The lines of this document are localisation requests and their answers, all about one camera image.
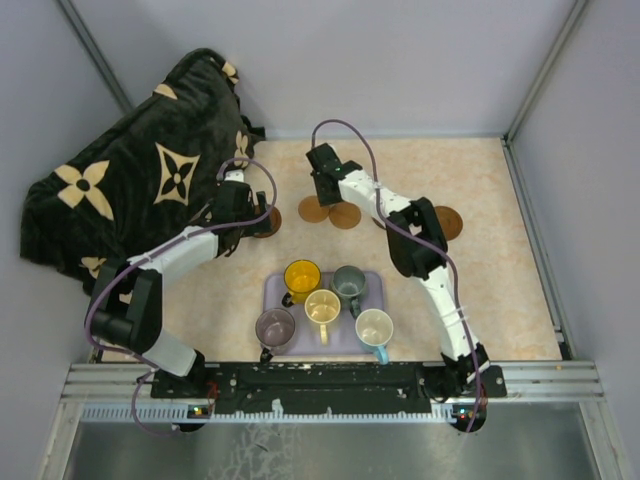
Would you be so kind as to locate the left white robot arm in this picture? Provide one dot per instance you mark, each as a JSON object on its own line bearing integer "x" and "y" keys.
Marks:
{"x": 125, "y": 314}

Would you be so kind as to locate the cream yellow mug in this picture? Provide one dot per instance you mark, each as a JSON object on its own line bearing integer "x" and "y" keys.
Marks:
{"x": 322, "y": 308}

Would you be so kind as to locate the dark brown coaster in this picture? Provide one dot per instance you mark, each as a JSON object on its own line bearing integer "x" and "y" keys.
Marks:
{"x": 379, "y": 221}
{"x": 450, "y": 220}
{"x": 269, "y": 226}

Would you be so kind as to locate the light brown coaster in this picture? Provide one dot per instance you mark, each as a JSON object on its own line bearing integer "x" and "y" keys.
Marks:
{"x": 345, "y": 215}
{"x": 311, "y": 211}

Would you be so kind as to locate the black floral plush blanket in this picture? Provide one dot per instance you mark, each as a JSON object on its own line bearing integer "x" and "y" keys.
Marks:
{"x": 146, "y": 178}

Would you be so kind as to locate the white mug blue handle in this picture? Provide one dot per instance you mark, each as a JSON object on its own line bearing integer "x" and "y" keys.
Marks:
{"x": 374, "y": 329}

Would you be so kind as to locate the purple glass mug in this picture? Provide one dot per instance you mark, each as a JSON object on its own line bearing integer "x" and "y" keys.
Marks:
{"x": 275, "y": 330}

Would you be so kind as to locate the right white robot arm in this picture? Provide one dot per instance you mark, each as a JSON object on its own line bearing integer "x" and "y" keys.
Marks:
{"x": 417, "y": 248}

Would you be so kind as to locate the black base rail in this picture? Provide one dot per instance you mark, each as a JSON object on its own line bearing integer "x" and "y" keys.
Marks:
{"x": 316, "y": 388}

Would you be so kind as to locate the grey ceramic mug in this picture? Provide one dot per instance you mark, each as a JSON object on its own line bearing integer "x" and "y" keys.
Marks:
{"x": 350, "y": 285}

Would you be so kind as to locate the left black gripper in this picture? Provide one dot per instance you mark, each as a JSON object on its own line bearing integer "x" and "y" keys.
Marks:
{"x": 262, "y": 226}

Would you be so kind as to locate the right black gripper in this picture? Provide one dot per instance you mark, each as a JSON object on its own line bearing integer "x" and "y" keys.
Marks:
{"x": 322, "y": 199}

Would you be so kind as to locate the yellow glass mug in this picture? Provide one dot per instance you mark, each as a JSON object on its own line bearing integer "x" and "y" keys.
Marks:
{"x": 301, "y": 278}

